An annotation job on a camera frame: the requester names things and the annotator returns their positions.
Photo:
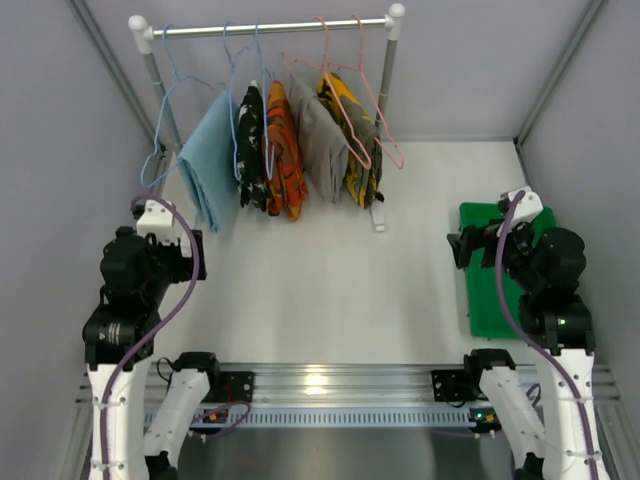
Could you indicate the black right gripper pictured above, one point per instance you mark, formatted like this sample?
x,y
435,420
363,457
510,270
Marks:
x,y
473,242

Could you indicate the aluminium mounting rail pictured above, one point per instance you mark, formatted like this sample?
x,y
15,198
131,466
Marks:
x,y
351,385

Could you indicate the grey trousers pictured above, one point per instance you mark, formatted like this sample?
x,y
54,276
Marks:
x,y
324,148

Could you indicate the blue hanger with patterned trousers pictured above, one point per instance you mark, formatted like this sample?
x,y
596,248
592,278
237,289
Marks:
x,y
265,76

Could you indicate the light blue folded cloth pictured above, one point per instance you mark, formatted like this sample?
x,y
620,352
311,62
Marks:
x,y
206,164

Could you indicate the black white patterned trousers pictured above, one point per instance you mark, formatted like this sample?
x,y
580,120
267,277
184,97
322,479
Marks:
x,y
250,157

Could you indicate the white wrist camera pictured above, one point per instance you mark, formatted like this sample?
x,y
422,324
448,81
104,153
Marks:
x,y
158,220
527,208

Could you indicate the pink hanger with grey trousers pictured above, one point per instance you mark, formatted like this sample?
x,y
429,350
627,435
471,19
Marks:
x,y
330,97

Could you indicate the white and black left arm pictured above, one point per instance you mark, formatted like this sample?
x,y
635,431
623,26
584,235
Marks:
x,y
137,271

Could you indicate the white metal clothes rack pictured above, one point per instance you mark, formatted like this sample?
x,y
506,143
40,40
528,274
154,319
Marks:
x,y
137,22

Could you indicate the yellow camouflage trousers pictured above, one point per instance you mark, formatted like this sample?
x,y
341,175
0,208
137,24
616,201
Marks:
x,y
363,172

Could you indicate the empty blue wire hanger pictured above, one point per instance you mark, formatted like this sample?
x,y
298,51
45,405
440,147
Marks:
x,y
144,40

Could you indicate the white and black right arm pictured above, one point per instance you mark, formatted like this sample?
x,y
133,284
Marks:
x,y
559,440

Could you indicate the orange camouflage trousers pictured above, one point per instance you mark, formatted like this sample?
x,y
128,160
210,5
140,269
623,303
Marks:
x,y
287,187

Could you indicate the pink wire hanger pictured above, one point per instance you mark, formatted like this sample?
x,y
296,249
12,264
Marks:
x,y
393,24

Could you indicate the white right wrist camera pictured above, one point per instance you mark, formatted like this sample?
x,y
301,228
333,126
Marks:
x,y
527,208

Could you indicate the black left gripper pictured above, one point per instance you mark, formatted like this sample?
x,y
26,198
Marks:
x,y
195,255

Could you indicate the green plastic bin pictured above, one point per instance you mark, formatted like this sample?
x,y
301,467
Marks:
x,y
485,316

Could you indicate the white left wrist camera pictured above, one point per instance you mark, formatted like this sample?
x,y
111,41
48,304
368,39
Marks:
x,y
158,220

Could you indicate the grey slotted cable duct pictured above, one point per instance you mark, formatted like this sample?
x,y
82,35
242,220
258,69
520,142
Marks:
x,y
483,419

